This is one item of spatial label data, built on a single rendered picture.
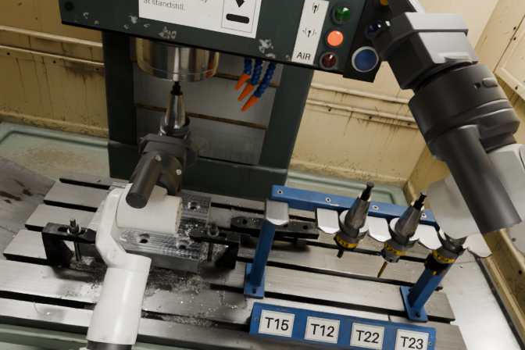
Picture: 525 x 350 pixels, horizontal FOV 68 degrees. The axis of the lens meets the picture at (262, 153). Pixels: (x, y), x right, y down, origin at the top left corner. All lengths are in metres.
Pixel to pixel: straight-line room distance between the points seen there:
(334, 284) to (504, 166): 0.80
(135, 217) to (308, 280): 0.60
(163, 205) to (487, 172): 0.48
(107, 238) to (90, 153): 1.35
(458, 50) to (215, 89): 0.93
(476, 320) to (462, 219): 0.98
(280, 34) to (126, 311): 0.46
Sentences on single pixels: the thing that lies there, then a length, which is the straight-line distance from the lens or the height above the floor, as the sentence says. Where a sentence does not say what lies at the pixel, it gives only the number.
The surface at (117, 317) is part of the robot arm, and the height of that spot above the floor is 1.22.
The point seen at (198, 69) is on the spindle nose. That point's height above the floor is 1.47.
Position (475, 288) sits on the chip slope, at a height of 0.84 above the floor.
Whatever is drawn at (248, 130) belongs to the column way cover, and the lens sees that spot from 1.36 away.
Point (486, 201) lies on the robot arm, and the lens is 0.39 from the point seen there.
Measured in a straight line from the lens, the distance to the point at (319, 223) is 0.82.
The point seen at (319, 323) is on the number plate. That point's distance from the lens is 1.01.
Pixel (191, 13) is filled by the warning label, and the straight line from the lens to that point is 0.54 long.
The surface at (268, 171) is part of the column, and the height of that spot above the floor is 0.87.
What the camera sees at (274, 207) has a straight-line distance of 0.83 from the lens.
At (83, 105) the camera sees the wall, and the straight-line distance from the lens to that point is 1.98.
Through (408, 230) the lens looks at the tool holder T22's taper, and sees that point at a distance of 0.86.
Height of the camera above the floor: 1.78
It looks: 35 degrees down
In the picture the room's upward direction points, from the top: 12 degrees clockwise
